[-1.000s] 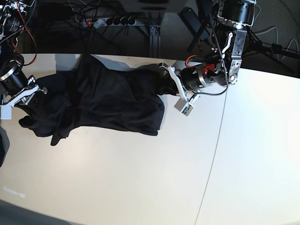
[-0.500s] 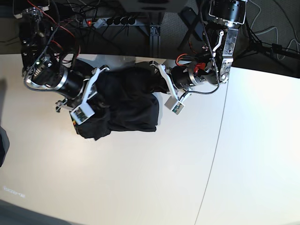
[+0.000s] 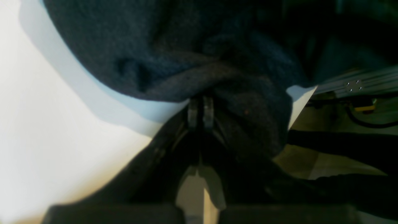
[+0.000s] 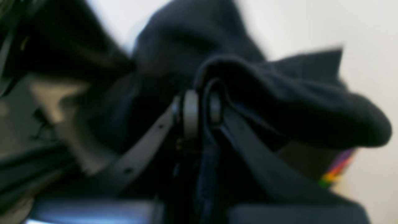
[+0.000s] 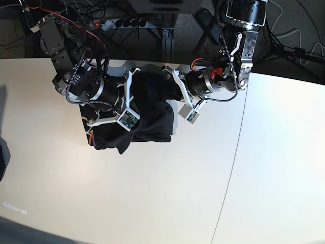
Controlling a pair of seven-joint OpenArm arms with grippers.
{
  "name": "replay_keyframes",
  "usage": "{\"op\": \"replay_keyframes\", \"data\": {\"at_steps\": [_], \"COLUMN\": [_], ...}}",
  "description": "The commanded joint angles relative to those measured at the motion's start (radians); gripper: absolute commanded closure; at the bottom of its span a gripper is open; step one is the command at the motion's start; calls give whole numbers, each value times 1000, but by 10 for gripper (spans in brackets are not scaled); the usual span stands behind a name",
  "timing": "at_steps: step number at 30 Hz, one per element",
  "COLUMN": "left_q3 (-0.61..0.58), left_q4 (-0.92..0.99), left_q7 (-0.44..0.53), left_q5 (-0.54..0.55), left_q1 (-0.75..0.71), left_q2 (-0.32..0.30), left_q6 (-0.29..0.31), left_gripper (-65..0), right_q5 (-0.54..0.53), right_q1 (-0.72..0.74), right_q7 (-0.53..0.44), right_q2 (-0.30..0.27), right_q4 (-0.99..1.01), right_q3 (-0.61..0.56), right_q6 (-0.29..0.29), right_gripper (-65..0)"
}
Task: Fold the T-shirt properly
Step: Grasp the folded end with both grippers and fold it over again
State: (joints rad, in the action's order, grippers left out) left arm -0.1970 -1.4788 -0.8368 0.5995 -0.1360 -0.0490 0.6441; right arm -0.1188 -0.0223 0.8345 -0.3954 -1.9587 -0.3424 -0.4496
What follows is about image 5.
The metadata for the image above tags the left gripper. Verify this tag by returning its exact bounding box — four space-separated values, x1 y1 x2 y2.
162 65 192 102

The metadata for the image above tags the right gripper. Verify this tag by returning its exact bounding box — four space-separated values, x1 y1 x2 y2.
115 83 134 112

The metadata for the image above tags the black T-shirt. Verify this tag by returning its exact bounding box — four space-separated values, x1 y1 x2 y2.
84 72 181 154

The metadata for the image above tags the black power brick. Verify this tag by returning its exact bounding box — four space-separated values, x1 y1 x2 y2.
195 7 224 46

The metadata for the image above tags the grey power strip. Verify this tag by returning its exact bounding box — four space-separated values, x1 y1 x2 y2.
89 18 149 31

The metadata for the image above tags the black tripod stand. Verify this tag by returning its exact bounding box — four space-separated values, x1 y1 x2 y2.
265 21 324 68

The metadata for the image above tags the dark object at left edge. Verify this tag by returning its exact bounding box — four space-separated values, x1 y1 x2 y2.
1 138 11 180

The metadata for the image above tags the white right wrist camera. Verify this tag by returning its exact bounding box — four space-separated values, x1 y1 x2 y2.
87 68 141 132

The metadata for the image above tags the aluminium frame post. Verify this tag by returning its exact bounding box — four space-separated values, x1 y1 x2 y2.
149 13 178 63

